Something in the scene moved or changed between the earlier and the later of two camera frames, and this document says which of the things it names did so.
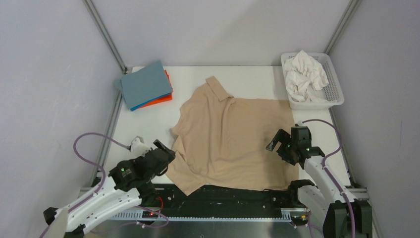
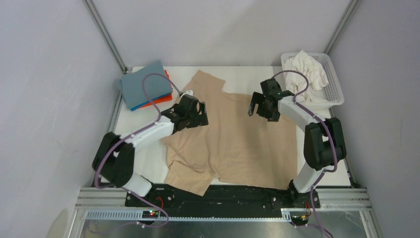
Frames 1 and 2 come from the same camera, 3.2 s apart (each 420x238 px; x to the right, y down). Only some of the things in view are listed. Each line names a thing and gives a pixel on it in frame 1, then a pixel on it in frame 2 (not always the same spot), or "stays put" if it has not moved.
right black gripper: [283, 137] → [259, 98]
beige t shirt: [222, 140] stays put
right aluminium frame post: [353, 5] stays put
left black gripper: [157, 143] → [200, 119]
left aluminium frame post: [95, 19] stays put
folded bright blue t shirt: [150, 101] stays put
